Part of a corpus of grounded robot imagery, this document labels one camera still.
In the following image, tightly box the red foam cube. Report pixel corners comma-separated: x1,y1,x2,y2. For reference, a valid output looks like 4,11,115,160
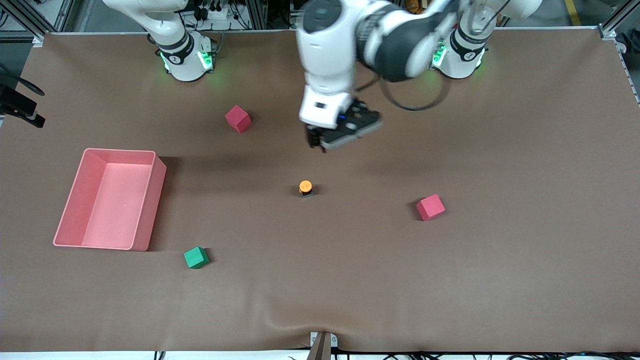
224,105,252,134
416,194,446,222

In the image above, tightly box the pink plastic bin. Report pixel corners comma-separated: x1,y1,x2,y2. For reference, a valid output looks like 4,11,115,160
53,148,168,252

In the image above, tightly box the brown table mat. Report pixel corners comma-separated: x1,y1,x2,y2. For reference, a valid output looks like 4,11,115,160
0,27,640,353

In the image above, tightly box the white power strip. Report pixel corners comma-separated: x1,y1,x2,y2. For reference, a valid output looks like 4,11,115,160
196,4,232,22

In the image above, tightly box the green foam cube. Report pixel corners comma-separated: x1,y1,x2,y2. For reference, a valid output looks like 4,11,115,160
183,246,210,270

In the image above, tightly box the aluminium frame profile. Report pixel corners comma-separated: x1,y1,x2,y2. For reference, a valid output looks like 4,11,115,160
0,0,77,47

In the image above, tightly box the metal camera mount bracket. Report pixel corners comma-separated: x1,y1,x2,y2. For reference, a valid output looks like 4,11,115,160
306,331,339,360

